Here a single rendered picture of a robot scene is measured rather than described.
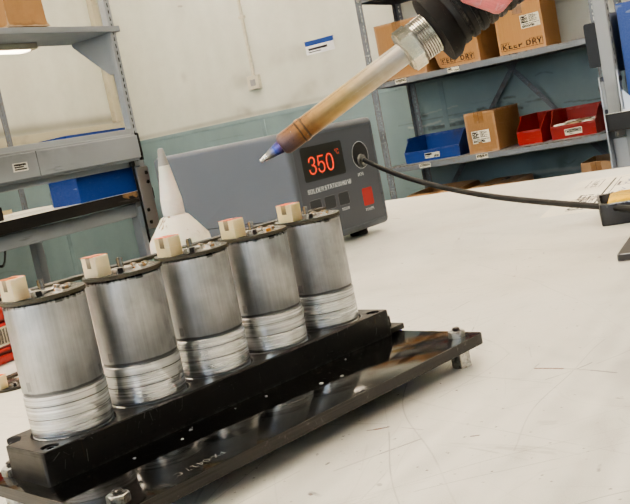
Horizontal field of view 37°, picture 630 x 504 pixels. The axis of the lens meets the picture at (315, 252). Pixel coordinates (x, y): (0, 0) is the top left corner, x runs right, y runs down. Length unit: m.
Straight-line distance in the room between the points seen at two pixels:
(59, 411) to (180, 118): 6.05
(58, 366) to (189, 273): 0.06
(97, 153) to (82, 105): 3.00
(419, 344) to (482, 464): 0.10
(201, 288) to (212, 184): 0.46
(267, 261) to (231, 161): 0.42
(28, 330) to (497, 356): 0.17
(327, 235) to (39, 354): 0.12
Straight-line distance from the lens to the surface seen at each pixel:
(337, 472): 0.27
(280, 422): 0.28
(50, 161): 3.27
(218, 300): 0.31
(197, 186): 0.78
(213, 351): 0.31
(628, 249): 0.50
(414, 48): 0.32
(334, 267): 0.35
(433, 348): 0.33
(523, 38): 4.69
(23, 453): 0.29
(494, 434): 0.28
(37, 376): 0.28
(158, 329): 0.30
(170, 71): 6.34
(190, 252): 0.31
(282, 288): 0.33
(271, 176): 0.72
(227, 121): 6.08
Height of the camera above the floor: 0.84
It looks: 7 degrees down
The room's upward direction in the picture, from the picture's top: 11 degrees counter-clockwise
